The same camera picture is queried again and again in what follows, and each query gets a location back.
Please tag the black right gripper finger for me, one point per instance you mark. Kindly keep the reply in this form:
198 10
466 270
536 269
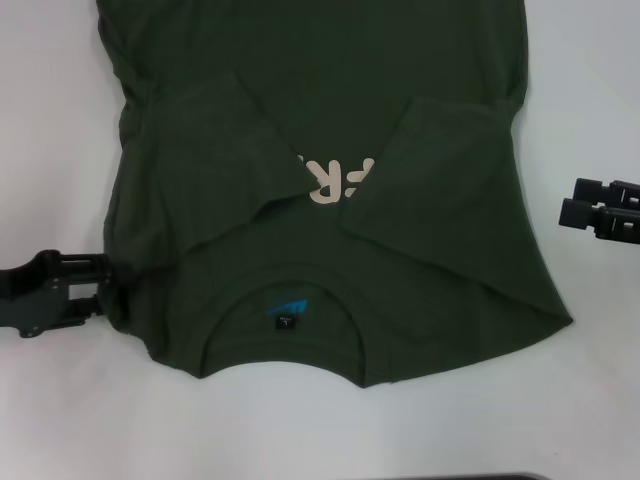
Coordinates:
605 192
595 219

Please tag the dark green FREE T-shirt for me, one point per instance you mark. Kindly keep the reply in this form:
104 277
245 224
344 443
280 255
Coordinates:
325 75

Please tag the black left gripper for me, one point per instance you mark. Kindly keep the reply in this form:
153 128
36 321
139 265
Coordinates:
35 300

